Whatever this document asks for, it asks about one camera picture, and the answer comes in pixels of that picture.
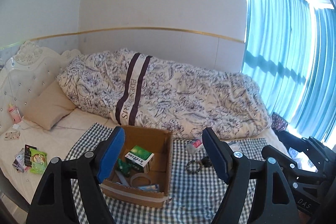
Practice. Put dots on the white paper packet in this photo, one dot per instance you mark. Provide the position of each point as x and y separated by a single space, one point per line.
234 146

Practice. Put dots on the pink bottle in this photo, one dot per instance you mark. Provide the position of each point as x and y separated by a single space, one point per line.
14 113

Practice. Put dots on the tape roll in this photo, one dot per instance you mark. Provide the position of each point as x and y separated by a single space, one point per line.
140 179

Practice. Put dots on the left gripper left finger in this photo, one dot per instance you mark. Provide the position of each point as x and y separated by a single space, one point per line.
53 201

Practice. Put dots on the green snack packet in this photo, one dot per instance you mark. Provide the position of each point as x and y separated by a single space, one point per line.
38 161

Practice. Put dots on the bed with cream sheet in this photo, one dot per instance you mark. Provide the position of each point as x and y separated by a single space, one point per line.
56 142

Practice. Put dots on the blue white small packet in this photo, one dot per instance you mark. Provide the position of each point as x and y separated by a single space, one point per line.
150 188

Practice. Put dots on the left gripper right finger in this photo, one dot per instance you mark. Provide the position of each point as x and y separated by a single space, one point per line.
273 201

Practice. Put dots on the dotted dark bag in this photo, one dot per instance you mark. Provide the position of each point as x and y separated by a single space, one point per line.
278 122

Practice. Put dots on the cardboard box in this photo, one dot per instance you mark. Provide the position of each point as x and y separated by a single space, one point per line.
154 140

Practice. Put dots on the green toy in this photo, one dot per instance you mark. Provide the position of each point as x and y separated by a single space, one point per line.
125 167

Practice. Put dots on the phone with patterned case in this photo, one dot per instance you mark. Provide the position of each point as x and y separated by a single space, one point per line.
12 135

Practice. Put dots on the teal curtain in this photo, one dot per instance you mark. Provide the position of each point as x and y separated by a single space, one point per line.
290 53

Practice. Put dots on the red item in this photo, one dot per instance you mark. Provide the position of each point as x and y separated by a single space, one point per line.
194 146

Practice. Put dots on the floral duvet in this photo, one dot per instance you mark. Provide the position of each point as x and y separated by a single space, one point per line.
136 89

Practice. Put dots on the white tufted headboard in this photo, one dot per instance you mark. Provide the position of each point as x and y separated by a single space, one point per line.
26 74

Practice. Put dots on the green white carton box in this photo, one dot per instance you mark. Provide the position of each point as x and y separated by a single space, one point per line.
142 157

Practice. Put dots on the black card packet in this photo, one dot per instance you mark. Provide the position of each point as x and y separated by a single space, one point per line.
27 154

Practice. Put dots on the black small bottle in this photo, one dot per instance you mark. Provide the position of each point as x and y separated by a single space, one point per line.
206 162

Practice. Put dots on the beige pillow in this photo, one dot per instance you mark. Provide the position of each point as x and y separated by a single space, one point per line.
49 107

